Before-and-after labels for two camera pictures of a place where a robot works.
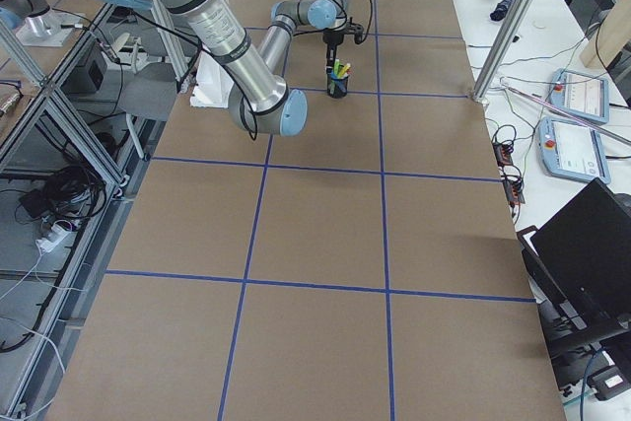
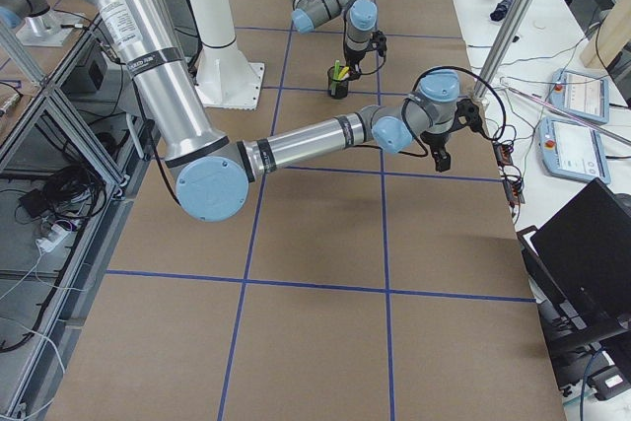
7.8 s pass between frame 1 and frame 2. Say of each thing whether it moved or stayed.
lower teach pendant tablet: stayed
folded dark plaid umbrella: stayed
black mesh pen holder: stayed
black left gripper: moved
